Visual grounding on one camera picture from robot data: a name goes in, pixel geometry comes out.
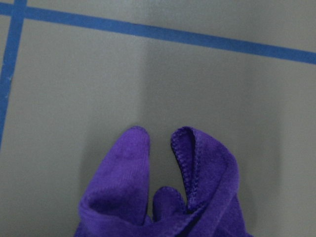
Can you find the purple microfiber towel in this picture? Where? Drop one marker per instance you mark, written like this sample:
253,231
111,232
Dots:
115,201

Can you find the blue tape grid lines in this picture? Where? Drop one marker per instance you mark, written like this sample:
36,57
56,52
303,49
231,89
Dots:
297,124

